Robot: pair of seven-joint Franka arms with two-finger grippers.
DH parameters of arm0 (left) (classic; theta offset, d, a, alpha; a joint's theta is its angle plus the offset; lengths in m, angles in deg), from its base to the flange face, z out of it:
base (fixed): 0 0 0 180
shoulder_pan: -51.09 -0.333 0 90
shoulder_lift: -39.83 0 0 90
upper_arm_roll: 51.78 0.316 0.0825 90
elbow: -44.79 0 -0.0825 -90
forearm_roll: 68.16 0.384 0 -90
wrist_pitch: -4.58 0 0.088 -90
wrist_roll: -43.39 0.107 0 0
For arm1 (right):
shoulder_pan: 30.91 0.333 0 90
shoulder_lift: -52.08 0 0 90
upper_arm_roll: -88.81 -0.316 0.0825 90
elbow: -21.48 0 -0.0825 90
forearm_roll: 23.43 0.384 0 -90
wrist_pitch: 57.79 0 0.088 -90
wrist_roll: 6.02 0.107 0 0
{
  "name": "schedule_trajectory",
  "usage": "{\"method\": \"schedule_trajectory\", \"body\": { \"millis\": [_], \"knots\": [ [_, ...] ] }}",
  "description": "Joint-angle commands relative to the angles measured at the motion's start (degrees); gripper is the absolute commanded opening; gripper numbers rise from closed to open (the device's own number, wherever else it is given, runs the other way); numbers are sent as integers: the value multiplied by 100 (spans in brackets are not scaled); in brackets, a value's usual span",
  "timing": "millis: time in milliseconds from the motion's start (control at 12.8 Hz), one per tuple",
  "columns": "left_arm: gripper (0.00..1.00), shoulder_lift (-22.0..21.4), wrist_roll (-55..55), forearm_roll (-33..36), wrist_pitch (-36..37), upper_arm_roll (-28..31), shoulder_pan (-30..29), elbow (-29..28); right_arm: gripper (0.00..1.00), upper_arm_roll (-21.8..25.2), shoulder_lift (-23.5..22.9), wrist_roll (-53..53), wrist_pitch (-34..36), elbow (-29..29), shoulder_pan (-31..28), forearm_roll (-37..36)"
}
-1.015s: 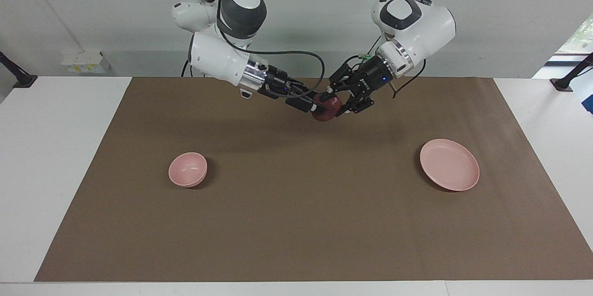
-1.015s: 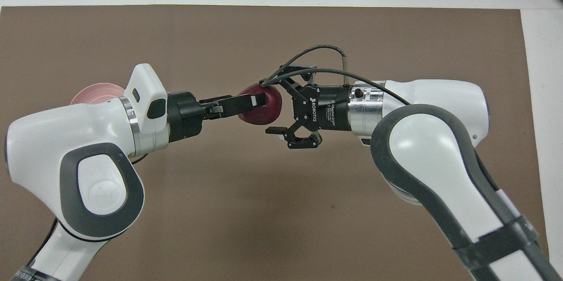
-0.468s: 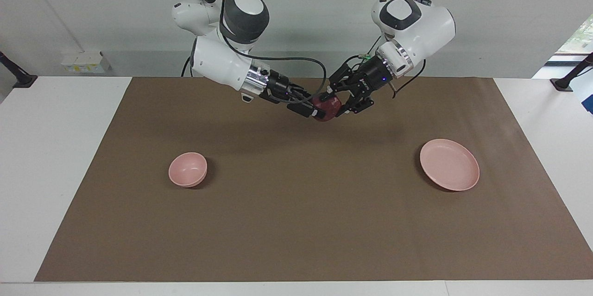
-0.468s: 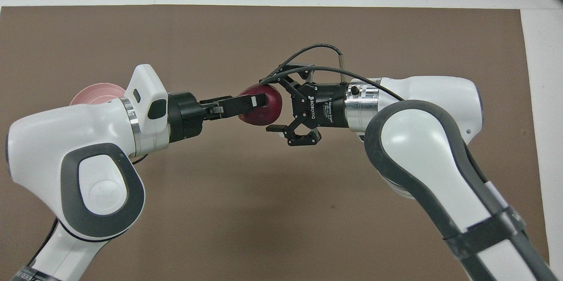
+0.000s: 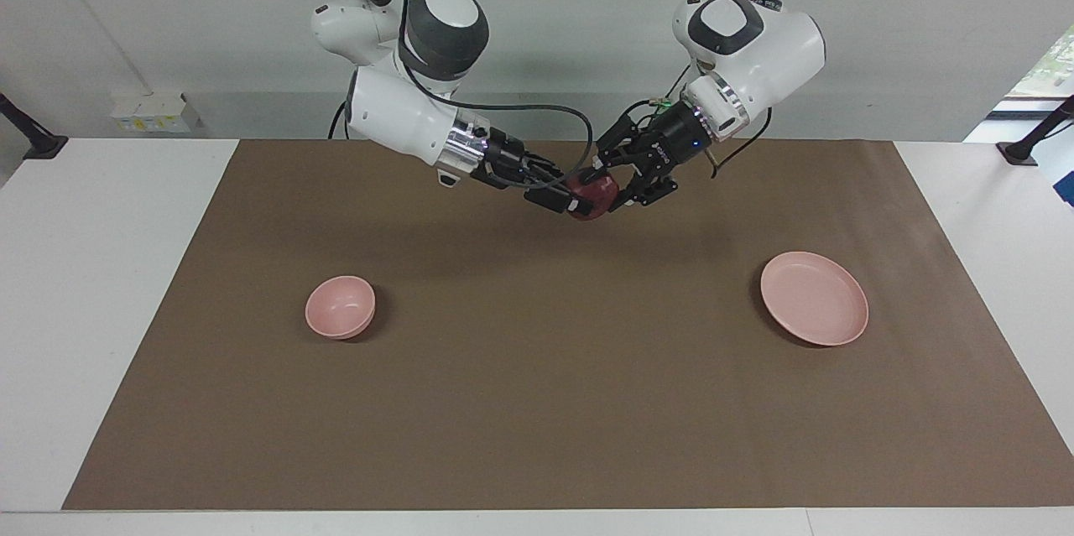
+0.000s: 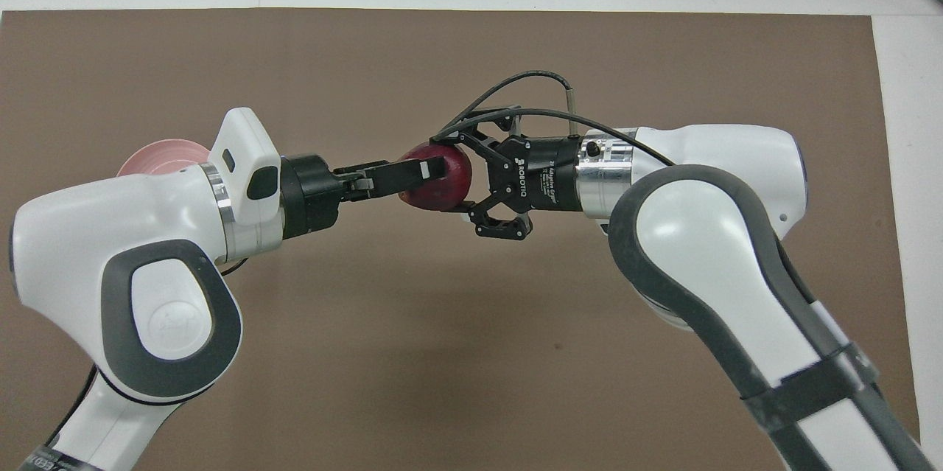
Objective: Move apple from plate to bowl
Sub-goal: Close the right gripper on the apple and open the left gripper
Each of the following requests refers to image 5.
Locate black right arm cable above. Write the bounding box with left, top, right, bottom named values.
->
left=289, top=0, right=594, bottom=189

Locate dark red apple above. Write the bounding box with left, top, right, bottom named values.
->
left=566, top=169, right=622, bottom=221

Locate black stand foot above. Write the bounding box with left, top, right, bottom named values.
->
left=0, top=93, right=68, bottom=160
left=997, top=96, right=1074, bottom=166

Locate white wall socket box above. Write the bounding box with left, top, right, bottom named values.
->
left=112, top=93, right=202, bottom=134

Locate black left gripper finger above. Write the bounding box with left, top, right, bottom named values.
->
left=594, top=111, right=652, bottom=178
left=611, top=157, right=680, bottom=212

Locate brown table mat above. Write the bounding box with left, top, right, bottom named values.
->
left=63, top=139, right=1074, bottom=511

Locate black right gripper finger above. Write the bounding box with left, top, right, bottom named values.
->
left=520, top=152, right=581, bottom=186
left=524, top=182, right=581, bottom=216

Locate pink bowl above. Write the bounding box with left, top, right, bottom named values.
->
left=305, top=275, right=377, bottom=341

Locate pink plate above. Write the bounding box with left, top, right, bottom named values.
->
left=760, top=251, right=869, bottom=347

